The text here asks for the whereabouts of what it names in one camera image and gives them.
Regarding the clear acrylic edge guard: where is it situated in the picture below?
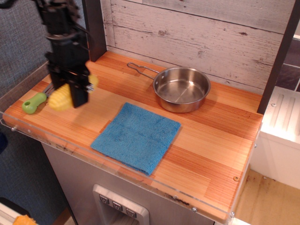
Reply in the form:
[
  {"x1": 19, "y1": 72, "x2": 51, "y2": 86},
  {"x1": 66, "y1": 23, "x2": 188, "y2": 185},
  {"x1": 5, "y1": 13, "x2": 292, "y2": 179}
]
[{"x1": 3, "y1": 108, "x2": 262, "y2": 224}]

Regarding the yellow plastic corn cob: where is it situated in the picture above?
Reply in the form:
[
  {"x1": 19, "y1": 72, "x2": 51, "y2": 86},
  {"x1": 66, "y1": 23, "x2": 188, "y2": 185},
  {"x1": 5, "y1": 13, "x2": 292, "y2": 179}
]
[{"x1": 48, "y1": 75, "x2": 98, "y2": 111}]

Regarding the white toy sink unit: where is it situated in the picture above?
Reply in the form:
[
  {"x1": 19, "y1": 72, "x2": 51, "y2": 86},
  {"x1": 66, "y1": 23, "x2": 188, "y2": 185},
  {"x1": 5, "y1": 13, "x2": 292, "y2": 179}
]
[{"x1": 250, "y1": 87, "x2": 300, "y2": 188}]

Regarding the green handled grey spatula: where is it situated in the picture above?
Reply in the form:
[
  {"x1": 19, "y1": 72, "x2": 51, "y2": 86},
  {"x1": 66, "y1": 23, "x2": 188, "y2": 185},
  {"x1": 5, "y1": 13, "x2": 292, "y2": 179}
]
[{"x1": 22, "y1": 83, "x2": 54, "y2": 114}]

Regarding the grey toy fridge cabinet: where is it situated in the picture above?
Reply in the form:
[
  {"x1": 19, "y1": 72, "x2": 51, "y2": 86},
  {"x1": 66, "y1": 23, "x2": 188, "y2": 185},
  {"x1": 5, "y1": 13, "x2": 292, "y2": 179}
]
[{"x1": 42, "y1": 144, "x2": 213, "y2": 225}]

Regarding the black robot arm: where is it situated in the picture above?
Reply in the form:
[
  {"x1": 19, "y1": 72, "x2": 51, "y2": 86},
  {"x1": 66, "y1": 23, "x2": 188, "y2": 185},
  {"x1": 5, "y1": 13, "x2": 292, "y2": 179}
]
[{"x1": 35, "y1": 0, "x2": 93, "y2": 108}]

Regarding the silver dispenser panel with buttons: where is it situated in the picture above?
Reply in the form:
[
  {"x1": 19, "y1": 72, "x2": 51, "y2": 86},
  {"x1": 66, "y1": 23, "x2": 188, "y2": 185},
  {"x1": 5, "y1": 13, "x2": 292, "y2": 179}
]
[{"x1": 93, "y1": 184, "x2": 150, "y2": 225}]

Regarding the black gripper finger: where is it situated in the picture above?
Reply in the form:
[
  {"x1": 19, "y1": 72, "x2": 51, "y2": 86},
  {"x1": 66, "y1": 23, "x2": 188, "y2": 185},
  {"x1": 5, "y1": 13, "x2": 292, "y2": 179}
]
[
  {"x1": 50, "y1": 71, "x2": 67, "y2": 89},
  {"x1": 69, "y1": 83, "x2": 89, "y2": 108}
]

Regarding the orange object bottom left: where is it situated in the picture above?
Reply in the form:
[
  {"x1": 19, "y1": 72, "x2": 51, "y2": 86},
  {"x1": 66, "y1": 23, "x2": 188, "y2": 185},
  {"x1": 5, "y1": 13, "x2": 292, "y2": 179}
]
[{"x1": 12, "y1": 215, "x2": 37, "y2": 225}]

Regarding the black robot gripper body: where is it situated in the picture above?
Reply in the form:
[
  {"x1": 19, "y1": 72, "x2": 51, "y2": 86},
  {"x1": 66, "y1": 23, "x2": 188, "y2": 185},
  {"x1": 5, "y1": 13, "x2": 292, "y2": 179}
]
[{"x1": 45, "y1": 35, "x2": 92, "y2": 91}]

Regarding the dark right shelf post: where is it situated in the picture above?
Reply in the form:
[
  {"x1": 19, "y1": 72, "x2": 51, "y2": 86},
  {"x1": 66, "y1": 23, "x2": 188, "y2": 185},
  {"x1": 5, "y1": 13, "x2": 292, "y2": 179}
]
[{"x1": 257, "y1": 0, "x2": 300, "y2": 114}]

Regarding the blue folded cloth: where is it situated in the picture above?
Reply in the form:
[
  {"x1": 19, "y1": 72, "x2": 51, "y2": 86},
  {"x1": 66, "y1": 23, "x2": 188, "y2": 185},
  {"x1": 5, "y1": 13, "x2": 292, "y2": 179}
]
[{"x1": 91, "y1": 103, "x2": 181, "y2": 176}]

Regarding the small steel saucepan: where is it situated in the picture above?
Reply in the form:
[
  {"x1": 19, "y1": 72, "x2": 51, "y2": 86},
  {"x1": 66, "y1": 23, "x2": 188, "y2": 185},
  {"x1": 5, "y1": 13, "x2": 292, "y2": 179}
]
[{"x1": 127, "y1": 62, "x2": 211, "y2": 113}]

